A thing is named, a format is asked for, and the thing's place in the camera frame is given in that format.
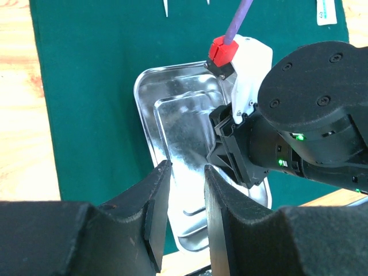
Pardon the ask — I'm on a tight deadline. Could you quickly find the dark green surgical cloth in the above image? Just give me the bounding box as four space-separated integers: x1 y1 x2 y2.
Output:
28 0 350 256

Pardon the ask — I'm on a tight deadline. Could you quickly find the steel instrument tray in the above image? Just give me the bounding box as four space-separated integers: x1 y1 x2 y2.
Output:
133 59 273 253

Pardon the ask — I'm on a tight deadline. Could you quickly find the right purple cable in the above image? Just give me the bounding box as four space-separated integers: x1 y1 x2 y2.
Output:
223 0 255 47

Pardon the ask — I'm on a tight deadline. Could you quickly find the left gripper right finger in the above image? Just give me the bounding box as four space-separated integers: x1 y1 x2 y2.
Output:
204 165 367 275

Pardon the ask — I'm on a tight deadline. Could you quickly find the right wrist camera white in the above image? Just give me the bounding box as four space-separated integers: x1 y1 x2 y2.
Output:
206 34 273 125

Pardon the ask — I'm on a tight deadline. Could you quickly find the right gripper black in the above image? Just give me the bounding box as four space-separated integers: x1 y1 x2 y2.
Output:
207 105 303 189

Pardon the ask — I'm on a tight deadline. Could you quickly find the blue suture packet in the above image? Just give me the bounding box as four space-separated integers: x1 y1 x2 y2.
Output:
316 0 337 26

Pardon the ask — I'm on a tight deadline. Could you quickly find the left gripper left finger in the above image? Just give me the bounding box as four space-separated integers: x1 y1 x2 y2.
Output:
1 160 172 275

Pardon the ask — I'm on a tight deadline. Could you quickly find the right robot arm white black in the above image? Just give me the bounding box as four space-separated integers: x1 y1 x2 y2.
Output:
207 41 367 194

